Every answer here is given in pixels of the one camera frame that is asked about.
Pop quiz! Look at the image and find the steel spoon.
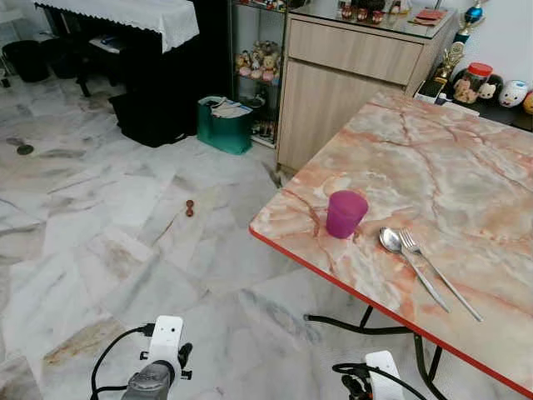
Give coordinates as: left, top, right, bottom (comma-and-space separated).
379, 227, 451, 315

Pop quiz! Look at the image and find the purple plastic cup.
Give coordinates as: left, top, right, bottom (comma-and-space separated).
326, 190, 370, 241

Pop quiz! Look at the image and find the steel fork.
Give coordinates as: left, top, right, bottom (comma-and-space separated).
398, 229, 485, 323

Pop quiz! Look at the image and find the green plastic bin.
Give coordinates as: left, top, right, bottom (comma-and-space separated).
197, 95, 256, 156

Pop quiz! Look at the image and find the black box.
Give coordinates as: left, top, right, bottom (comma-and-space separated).
108, 83, 202, 149

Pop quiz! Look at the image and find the light wooden cabinet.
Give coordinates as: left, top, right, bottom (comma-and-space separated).
276, 0, 461, 174

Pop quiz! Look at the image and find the glass display shelf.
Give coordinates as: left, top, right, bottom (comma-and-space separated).
228, 0, 289, 150

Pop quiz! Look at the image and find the black upright piano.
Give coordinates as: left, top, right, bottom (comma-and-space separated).
33, 0, 236, 105

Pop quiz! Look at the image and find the white egg figurine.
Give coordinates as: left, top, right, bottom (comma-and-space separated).
499, 79, 531, 108

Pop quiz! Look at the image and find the clear jar red lid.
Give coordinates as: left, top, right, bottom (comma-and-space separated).
453, 62, 495, 106

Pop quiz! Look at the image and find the black egg figurine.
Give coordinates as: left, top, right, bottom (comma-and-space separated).
477, 74, 504, 103

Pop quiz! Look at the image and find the black bucket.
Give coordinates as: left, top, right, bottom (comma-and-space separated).
2, 39, 52, 83

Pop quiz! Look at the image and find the gold trophy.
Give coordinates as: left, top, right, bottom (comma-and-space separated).
421, 42, 468, 102

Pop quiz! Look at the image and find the white lace cloth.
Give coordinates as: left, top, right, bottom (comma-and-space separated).
34, 0, 202, 53

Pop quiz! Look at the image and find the flat red tray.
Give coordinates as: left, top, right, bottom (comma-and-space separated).
411, 7, 449, 25

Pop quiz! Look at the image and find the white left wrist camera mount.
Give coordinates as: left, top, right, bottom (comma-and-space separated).
148, 315, 185, 373

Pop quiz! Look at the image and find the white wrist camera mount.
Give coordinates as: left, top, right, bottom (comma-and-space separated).
364, 351, 406, 400
148, 315, 185, 373

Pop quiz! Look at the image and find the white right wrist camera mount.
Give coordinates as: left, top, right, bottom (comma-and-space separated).
364, 351, 406, 400

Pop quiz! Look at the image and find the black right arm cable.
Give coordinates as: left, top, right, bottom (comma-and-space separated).
331, 362, 427, 400

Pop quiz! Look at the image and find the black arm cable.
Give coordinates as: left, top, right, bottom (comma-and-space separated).
331, 362, 427, 400
90, 323, 157, 400

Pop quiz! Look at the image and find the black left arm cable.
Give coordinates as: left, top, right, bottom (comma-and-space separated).
90, 323, 157, 400

